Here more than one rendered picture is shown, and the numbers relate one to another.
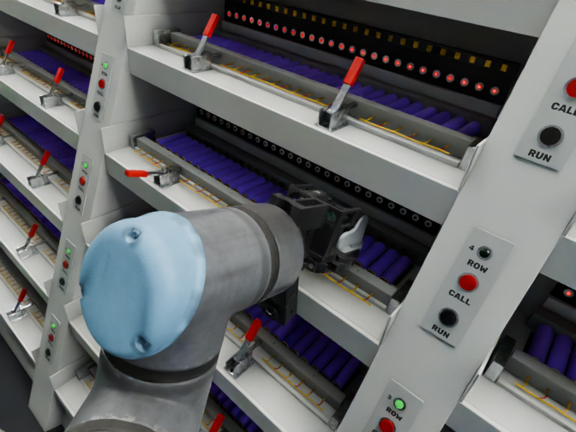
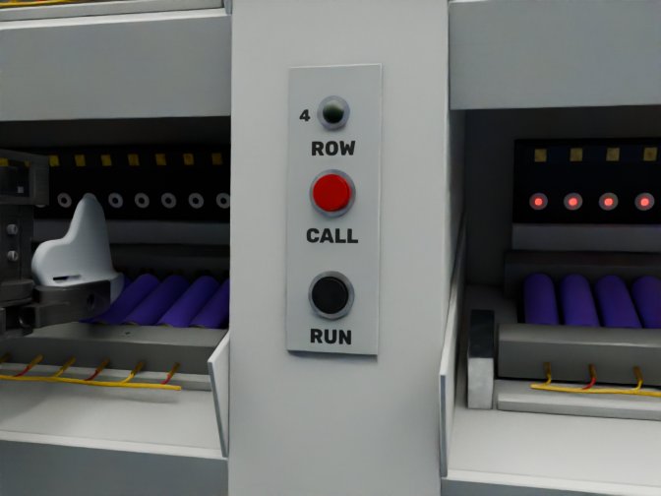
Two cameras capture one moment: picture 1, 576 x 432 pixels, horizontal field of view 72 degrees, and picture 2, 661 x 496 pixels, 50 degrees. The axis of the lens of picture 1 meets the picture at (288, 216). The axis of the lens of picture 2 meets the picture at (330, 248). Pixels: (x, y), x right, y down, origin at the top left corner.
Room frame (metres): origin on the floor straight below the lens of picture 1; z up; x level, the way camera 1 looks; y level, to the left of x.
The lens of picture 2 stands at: (0.09, -0.10, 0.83)
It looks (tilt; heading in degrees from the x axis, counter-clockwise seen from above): 1 degrees down; 343
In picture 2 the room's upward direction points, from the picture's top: 1 degrees clockwise
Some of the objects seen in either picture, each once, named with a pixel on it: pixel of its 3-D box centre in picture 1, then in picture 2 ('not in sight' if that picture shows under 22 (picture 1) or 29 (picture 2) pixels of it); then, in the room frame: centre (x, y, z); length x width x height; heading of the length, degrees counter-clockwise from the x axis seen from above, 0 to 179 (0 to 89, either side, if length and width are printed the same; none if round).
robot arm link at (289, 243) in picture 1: (252, 249); not in sight; (0.34, 0.02, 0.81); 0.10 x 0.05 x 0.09; 62
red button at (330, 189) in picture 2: (468, 282); (332, 193); (0.38, -0.19, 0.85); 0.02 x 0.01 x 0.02; 60
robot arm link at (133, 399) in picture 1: (147, 404); not in sight; (0.25, 0.05, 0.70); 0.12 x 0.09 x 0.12; 6
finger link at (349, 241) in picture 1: (356, 234); (89, 252); (0.50, -0.09, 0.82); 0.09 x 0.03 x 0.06; 144
